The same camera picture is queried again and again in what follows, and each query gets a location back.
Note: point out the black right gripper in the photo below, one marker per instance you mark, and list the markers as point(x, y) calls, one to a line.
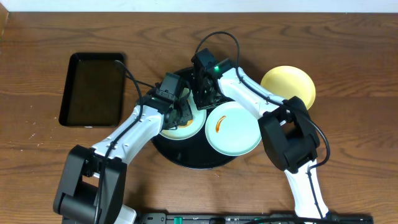
point(207, 101)

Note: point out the black rectangular tray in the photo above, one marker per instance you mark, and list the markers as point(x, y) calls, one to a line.
point(93, 93)

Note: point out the mint plate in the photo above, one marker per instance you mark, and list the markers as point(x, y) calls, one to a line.
point(231, 130)
point(199, 118)

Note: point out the green and yellow sponge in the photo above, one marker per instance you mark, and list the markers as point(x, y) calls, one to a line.
point(187, 124)

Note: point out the yellow plate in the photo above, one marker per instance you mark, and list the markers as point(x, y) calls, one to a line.
point(288, 81)

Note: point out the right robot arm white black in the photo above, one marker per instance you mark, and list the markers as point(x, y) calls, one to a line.
point(289, 136)

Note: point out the black round tray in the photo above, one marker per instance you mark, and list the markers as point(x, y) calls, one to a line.
point(194, 152)

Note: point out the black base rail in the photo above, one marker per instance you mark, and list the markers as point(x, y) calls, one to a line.
point(162, 218)

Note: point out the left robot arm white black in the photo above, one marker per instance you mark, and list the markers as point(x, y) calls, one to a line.
point(91, 188)

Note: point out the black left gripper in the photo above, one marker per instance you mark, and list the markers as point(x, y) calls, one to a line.
point(183, 116)

